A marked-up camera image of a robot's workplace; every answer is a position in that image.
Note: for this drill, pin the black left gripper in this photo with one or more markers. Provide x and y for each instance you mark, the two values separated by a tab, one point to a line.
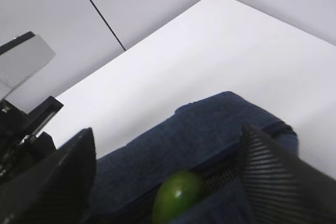
21	146

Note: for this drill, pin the dark blue lunch bag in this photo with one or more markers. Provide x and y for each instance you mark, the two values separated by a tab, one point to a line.
202	136

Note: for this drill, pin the green toy cucumber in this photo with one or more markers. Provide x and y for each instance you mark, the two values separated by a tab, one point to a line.
179	192

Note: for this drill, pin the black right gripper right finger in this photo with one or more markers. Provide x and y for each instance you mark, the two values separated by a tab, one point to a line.
279	186

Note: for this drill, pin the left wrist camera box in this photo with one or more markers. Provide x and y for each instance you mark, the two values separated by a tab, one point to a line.
21	58

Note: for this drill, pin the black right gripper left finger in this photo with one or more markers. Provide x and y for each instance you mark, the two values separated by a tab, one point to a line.
56	189

